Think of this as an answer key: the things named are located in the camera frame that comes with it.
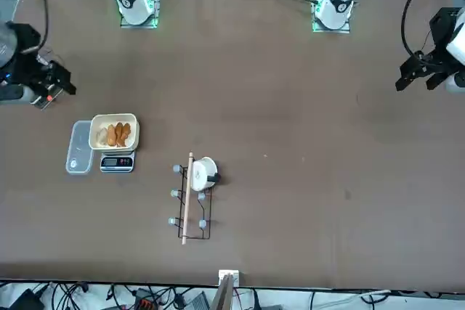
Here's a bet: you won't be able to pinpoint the grey power adapter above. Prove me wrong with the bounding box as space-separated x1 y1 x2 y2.
188 290 211 310

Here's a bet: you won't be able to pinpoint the translucent container lid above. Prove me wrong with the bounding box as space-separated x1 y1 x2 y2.
65 120 94 176

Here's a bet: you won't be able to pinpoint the brown stand pole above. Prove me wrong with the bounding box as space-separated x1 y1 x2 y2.
210 273 235 310

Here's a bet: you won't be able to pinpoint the black power adapter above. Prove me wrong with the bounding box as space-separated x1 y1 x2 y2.
7 287 47 310

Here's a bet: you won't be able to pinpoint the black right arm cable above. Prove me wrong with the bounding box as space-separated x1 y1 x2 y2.
34 0 51 52

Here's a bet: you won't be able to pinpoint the black device red buttons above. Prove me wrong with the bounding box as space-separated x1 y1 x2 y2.
134 287 161 310

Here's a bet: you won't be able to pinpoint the black wire cup rack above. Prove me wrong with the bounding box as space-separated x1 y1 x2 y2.
167 151 214 246

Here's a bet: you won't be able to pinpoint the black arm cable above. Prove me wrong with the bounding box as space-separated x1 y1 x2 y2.
34 0 51 52
401 0 437 57

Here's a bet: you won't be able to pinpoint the white table edge bracket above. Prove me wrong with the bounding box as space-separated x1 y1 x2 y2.
217 269 240 286

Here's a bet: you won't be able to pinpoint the white mug black handle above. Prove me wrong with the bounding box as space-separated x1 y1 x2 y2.
189 156 222 192

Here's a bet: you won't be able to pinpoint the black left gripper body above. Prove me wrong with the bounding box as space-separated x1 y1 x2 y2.
423 7 465 70

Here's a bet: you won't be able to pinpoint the white digital kitchen scale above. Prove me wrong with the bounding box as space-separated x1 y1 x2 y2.
99 148 136 173

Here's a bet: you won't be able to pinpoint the cream plastic tray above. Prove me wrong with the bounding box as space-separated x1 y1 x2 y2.
88 113 141 151

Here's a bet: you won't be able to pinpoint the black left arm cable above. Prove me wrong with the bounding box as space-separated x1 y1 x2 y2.
401 0 437 57

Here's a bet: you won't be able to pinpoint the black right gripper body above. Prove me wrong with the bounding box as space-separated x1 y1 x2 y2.
12 23 52 86

